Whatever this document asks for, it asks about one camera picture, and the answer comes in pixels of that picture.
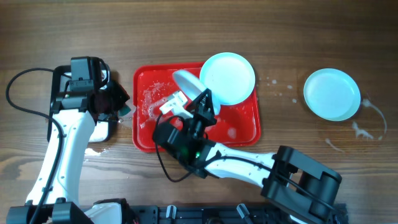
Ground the black soapy water tray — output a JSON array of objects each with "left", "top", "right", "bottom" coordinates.
[{"left": 50, "top": 65, "right": 114, "bottom": 143}]

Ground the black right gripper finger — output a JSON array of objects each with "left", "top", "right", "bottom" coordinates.
[
  {"left": 205, "top": 88, "right": 215, "bottom": 115},
  {"left": 186, "top": 90, "right": 208, "bottom": 114}
]

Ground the white plate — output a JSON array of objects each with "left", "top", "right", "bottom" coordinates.
[
  {"left": 303, "top": 68, "right": 361, "bottom": 121},
  {"left": 200, "top": 52, "right": 256, "bottom": 106},
  {"left": 159, "top": 70, "right": 206, "bottom": 119}
]

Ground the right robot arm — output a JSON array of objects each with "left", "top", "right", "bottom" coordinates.
[{"left": 180, "top": 89, "right": 342, "bottom": 223}]

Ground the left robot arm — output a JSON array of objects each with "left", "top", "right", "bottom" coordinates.
[{"left": 6, "top": 80, "right": 134, "bottom": 223}]

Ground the red plastic tray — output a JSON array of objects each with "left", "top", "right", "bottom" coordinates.
[{"left": 132, "top": 62, "right": 261, "bottom": 153}]

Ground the green scrubbing sponge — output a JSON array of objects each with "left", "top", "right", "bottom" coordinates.
[{"left": 118, "top": 104, "right": 133, "bottom": 116}]

